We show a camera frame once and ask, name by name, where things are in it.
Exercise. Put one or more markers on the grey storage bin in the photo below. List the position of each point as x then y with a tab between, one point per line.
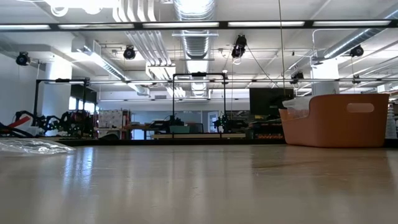
196	128

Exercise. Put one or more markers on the teal storage box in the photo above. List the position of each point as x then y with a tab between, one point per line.
179	129

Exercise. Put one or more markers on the background wooden workbench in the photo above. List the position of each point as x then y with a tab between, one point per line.
230	136

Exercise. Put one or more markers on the black monitor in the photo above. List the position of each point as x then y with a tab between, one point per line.
267	101

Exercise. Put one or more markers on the black ceiling spotlight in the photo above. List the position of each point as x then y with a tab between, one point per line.
297	75
23	58
129	52
357	50
239	46

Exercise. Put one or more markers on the white board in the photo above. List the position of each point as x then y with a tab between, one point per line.
110	118

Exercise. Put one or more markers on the black overhead crossbar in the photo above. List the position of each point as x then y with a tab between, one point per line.
138	25

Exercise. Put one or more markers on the background black robot rig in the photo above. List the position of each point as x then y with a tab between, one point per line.
68	124

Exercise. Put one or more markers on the orange plastic bin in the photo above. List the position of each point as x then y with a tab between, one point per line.
335	127

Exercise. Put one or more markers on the red background bar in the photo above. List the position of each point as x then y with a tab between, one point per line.
20	122

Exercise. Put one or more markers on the stack of white cups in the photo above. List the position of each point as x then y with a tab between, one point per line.
391	121

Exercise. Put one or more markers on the black metal table frame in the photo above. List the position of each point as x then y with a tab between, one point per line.
186	142

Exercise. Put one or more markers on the black background rig frame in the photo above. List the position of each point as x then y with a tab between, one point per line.
199	74
62	80

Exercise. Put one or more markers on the silver ribbed ventilation duct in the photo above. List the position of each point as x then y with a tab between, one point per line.
196	46
351	40

